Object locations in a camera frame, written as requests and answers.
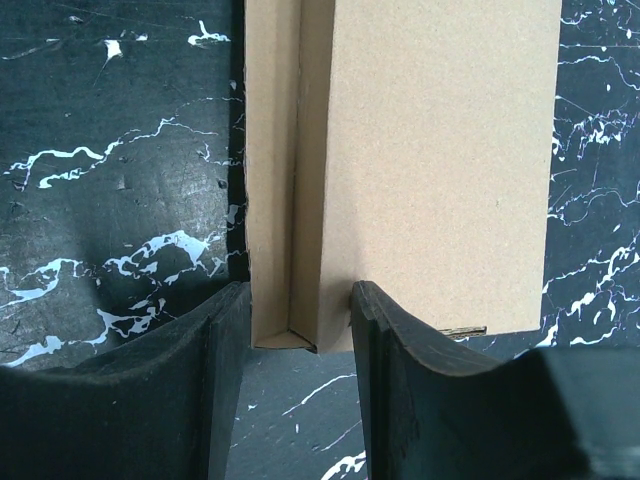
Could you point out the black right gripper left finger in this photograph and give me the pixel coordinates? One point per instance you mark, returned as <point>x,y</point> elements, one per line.
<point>161,406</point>

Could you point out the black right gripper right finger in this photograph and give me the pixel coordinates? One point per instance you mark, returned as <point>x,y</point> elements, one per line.
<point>432,408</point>

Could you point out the brown cardboard box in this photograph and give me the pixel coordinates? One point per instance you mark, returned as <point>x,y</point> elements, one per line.
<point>403,142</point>

